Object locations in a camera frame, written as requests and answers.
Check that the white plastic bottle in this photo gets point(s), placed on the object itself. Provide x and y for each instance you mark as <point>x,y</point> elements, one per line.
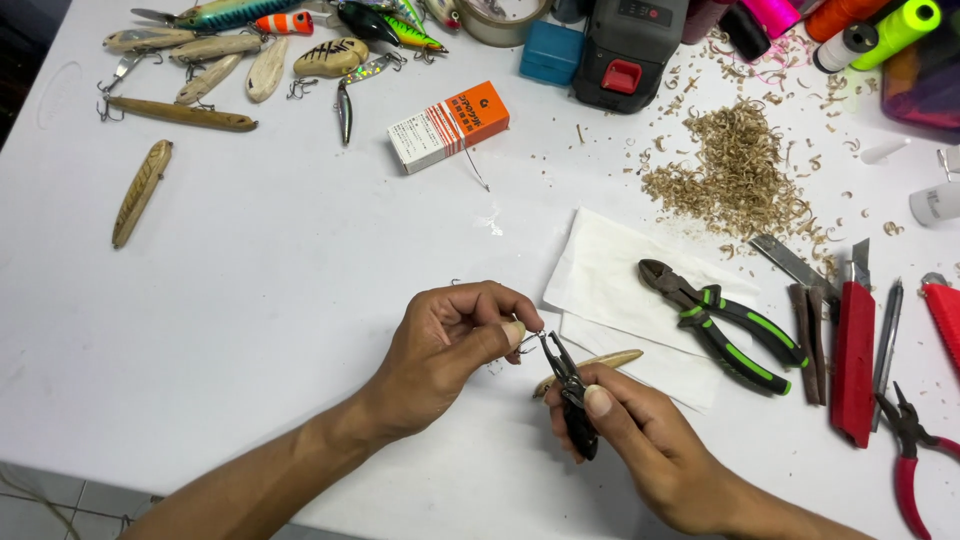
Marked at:
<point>936,204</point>

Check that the neon yellow thread spool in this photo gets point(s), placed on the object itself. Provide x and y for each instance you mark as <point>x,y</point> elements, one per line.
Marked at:
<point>896,34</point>

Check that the small blue plastic box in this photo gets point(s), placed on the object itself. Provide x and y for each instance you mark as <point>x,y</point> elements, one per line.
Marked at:
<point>551,52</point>

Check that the green and black cutting pliers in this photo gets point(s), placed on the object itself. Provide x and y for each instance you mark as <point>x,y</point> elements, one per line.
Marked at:
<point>716,322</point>

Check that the small white nozzle cap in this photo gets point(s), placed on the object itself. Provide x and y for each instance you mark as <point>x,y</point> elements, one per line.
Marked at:
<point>883,151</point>

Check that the dark green crank lure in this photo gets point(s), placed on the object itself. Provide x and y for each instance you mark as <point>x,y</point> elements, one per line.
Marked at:
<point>366,22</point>

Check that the clear tape roll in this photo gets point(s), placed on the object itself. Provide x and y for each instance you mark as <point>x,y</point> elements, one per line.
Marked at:
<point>495,31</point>

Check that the white lure with red spot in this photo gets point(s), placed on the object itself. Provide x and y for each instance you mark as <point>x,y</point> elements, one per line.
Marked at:
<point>444,11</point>

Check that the carved striped wooden lure body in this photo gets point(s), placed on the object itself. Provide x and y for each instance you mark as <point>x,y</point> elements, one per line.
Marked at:
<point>142,193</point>

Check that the grey metal scribe pen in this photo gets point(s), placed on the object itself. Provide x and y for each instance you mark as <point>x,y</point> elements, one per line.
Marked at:
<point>889,345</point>

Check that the person's left hand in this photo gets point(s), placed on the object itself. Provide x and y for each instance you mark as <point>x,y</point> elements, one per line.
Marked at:
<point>439,352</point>

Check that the small metal treble hook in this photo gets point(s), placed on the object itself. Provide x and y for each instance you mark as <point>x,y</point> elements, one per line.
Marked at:
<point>527,343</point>

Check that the white paper towel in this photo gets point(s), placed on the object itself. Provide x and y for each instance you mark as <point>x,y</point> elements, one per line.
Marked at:
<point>607,285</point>

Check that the red utility knife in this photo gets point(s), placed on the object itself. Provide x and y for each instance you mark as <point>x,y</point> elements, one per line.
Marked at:
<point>853,360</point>

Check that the pink thread spool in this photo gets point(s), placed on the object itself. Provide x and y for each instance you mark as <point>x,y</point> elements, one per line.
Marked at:
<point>772,15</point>

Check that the black thread spool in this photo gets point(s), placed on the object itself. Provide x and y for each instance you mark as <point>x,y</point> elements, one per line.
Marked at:
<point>744,31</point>

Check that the long brown wooden lure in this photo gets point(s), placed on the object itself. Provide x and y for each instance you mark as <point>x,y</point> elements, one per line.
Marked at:
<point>184,114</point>

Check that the grey topped wooden lure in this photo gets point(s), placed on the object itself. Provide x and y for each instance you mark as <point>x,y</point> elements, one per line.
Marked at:
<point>148,39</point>

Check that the person's right hand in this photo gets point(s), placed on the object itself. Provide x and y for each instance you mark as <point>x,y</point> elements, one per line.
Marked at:
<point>645,442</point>

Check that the pile of wood shavings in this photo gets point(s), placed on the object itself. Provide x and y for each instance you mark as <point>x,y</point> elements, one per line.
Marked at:
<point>731,172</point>

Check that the blue green fish lure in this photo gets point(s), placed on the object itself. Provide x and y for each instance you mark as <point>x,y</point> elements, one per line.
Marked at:
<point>225,13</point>

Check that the white thread spool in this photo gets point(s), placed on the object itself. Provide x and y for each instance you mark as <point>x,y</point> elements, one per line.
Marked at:
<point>844,46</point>

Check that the wooden lure with black lines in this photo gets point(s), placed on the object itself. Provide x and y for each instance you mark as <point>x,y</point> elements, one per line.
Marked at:
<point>330,58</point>

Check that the orange and white cardboard box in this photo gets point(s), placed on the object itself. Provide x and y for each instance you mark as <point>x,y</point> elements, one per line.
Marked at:
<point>448,126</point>

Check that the slim pale wooden lure body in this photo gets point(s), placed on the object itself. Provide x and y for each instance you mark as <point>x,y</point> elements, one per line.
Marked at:
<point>611,360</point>

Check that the orange white striped lure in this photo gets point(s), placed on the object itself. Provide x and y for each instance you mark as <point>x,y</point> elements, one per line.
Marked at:
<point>285,23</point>

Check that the red plastic cutter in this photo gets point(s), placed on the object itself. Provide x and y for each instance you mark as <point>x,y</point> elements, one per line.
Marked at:
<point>945,315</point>

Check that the clear plastic clip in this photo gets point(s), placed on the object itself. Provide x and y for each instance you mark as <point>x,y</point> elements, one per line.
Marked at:
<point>949,161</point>

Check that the green yellow crank lure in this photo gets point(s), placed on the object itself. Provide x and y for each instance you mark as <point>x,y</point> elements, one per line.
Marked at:
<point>412,35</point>

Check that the maroon thread spool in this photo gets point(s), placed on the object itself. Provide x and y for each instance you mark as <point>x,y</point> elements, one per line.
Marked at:
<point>705,19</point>

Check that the slim silver minnow lure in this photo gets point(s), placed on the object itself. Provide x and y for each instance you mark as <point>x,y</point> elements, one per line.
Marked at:
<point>344,112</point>

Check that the grey wooden lure with hook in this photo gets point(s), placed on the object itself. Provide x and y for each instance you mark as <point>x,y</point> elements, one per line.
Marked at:
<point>214,47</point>

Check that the holographic silver spoon lure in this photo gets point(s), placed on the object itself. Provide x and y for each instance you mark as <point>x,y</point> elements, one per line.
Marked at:
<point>369,70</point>

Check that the pale oval wooden lure body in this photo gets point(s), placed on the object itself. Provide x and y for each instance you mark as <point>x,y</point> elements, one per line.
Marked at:
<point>267,71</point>

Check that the purple plastic container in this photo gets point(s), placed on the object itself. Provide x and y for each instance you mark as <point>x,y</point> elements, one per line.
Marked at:
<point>926,90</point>

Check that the orange thread spool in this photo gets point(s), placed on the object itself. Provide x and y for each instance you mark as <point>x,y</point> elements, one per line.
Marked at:
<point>844,16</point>

